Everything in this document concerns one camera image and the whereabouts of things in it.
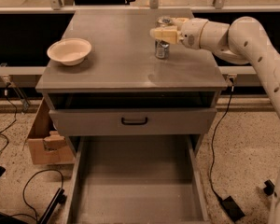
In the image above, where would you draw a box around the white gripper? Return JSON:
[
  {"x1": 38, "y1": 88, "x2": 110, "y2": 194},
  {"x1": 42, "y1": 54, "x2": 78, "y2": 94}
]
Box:
[{"x1": 149, "y1": 18, "x2": 208, "y2": 49}]

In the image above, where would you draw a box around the silver redbull can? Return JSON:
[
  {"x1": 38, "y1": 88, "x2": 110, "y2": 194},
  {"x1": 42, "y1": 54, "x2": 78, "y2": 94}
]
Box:
[{"x1": 155, "y1": 16, "x2": 172, "y2": 60}]

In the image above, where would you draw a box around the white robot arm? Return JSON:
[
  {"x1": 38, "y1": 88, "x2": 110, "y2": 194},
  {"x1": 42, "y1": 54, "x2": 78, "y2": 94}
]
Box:
[{"x1": 150, "y1": 17, "x2": 280, "y2": 118}]

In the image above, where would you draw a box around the grey drawer cabinet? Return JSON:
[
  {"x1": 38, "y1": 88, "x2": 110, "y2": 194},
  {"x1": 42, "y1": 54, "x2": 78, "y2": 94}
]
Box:
[{"x1": 35, "y1": 8, "x2": 228, "y2": 224}]

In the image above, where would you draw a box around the open grey middle drawer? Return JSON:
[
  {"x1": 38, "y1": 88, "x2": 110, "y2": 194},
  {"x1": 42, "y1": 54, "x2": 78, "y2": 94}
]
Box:
[{"x1": 63, "y1": 135, "x2": 211, "y2": 224}]

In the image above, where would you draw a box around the white paper bowl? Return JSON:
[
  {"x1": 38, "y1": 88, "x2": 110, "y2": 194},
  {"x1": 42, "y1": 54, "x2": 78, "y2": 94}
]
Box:
[{"x1": 47, "y1": 38, "x2": 92, "y2": 66}]

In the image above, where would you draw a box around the brown cardboard box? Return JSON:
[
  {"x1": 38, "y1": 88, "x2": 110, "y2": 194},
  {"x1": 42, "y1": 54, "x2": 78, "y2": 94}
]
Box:
[{"x1": 26, "y1": 100, "x2": 75, "y2": 165}]

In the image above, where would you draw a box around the black stand leg right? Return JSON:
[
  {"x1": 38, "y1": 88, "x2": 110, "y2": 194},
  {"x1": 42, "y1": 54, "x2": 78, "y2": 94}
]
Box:
[{"x1": 263, "y1": 180, "x2": 274, "y2": 196}]

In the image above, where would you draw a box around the black stand leg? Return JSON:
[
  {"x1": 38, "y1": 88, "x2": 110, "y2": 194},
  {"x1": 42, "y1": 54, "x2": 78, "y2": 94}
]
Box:
[
  {"x1": 37, "y1": 188, "x2": 66, "y2": 224},
  {"x1": 263, "y1": 180, "x2": 274, "y2": 196}
]

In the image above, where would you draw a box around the black stand leg left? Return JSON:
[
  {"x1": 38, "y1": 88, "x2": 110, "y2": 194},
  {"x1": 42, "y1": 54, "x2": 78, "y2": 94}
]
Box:
[{"x1": 37, "y1": 188, "x2": 66, "y2": 224}]

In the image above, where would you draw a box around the black drawer handle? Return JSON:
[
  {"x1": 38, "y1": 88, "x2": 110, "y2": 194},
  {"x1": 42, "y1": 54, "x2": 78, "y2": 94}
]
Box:
[{"x1": 120, "y1": 117, "x2": 148, "y2": 126}]

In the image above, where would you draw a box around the thin black cable left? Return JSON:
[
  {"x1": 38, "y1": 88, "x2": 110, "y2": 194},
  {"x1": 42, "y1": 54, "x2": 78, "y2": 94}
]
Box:
[{"x1": 0, "y1": 81, "x2": 19, "y2": 156}]

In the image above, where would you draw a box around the black cable left floor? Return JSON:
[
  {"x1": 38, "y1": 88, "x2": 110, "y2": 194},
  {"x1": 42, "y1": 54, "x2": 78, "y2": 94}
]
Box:
[{"x1": 8, "y1": 169, "x2": 65, "y2": 223}]

